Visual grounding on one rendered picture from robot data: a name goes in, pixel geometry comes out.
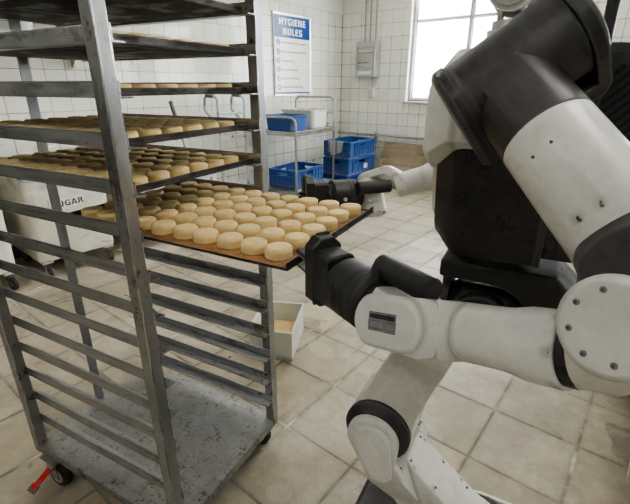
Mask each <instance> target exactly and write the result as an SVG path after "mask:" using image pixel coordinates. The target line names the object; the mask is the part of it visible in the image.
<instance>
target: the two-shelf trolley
mask: <svg viewBox="0 0 630 504"><path fill-rule="evenodd" d="M298 98H331V99H332V100H333V112H329V111H327V113H330V114H333V126H326V127H324V128H317V129H306V130H305V131H297V123H296V120H295V119H294V118H293V117H287V116H266V118H274V119H291V120H293V122H294V132H285V131H270V130H268V129H267V128H266V134H267V135H273V136H287V137H294V145H295V189H288V188H281V187H274V186H271V185H270V184H269V183H268V184H269V192H275V193H278V194H281V195H288V194H298V193H299V192H300V191H302V188H300V189H298V181H297V161H298V142H297V137H300V136H306V135H312V134H318V133H324V132H329V131H333V147H332V179H328V178H323V180H324V181H326V182H327V183H328V182H329V181H330V180H334V154H335V99H334V98H333V97H332V96H301V95H300V96H297V97H296V98H295V108H297V99H298Z"/></svg>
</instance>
